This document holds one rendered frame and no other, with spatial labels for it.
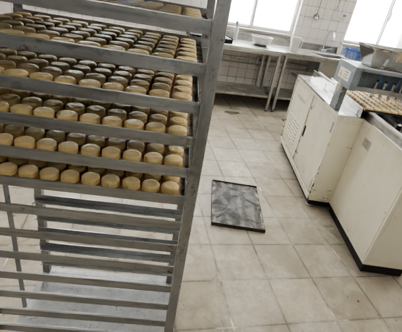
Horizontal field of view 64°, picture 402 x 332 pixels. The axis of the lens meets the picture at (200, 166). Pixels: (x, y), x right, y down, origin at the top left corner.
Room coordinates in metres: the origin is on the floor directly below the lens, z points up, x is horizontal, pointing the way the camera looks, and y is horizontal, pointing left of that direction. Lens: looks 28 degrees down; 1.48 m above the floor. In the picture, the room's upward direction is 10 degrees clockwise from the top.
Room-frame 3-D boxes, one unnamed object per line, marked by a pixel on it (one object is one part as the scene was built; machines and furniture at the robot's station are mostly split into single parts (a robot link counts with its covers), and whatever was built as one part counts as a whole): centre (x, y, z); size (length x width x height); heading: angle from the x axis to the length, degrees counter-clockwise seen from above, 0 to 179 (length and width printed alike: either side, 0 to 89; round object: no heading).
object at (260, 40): (5.10, -0.56, 0.94); 0.33 x 0.33 x 0.12
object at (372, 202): (1.99, -1.30, 0.45); 0.70 x 0.34 x 0.90; 3
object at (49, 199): (1.11, 0.36, 0.60); 0.64 x 0.03 x 0.03; 96
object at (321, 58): (5.14, -0.81, 0.61); 3.40 x 0.70 x 1.22; 105
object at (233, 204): (2.18, -0.34, 0.01); 0.60 x 0.40 x 0.03; 2
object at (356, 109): (2.96, -1.04, 0.88); 1.28 x 0.01 x 0.07; 3
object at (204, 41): (1.11, 0.36, 1.32); 0.64 x 0.03 x 0.03; 96
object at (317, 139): (2.97, -1.25, 0.42); 1.28 x 0.72 x 0.84; 3
